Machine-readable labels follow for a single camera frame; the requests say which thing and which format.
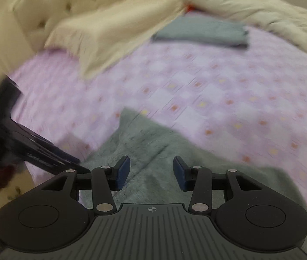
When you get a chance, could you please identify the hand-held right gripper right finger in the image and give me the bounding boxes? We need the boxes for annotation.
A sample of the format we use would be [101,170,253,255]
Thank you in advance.
[172,156,263,213]

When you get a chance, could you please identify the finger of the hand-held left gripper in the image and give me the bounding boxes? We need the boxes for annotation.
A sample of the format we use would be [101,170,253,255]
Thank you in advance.
[8,120,92,175]

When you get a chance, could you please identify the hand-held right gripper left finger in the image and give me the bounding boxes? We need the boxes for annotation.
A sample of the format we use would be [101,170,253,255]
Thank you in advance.
[44,156,131,213]

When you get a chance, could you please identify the grey pants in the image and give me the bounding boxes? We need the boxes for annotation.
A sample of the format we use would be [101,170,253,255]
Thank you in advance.
[81,107,307,253]

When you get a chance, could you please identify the cream tufted headboard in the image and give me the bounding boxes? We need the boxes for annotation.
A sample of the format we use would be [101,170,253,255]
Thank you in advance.
[0,0,158,87]

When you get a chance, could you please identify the beige satin pillow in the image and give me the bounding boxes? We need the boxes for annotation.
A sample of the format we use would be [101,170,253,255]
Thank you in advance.
[44,0,188,81]

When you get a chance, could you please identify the folded grey-blue garment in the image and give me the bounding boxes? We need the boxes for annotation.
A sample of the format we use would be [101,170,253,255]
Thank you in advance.
[152,15,250,50]

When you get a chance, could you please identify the cream duvet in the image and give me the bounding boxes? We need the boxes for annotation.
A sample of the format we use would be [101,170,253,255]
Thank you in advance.
[156,0,307,67]

